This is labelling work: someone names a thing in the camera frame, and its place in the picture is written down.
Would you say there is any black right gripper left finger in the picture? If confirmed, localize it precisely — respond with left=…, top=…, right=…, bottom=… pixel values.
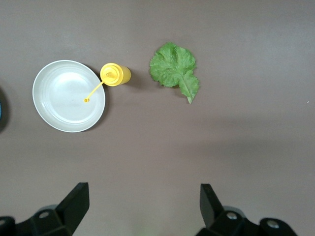
left=14, top=182, right=90, bottom=236

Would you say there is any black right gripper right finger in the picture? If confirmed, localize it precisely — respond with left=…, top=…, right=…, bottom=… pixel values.
left=198, top=183, right=261, bottom=236

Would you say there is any yellow mustard squeeze bottle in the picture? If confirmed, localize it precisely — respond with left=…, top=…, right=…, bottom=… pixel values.
left=83, top=62, right=131, bottom=104

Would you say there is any green lettuce leaf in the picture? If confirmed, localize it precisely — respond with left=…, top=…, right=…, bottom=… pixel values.
left=149, top=42, right=200, bottom=104

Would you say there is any beige round plate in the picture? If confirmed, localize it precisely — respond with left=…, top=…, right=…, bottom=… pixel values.
left=32, top=59, right=106, bottom=133

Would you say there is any blue round plate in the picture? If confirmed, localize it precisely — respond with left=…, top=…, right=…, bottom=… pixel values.
left=0, top=87, right=8, bottom=132

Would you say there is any brown table cover sheet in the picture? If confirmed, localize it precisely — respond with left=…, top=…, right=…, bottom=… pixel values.
left=0, top=0, right=315, bottom=236

